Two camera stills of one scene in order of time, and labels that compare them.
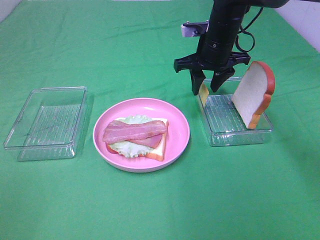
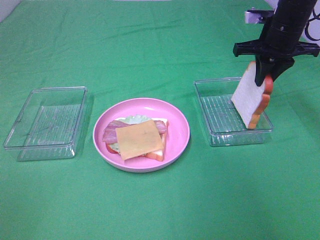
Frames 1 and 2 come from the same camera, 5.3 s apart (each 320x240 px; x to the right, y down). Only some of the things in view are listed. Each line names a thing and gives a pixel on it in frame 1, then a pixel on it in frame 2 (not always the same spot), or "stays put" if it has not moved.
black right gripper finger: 220,76 → 280,65
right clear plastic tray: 224,124 stays put
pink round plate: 177,137 stays put
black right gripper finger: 197,76 → 263,65
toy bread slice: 252,96 stays put
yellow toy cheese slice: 203,93 → 138,139
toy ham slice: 152,141 → 109,136
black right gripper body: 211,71 → 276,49
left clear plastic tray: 47,126 stays put
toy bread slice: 158,152 stays put
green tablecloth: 124,49 stays put
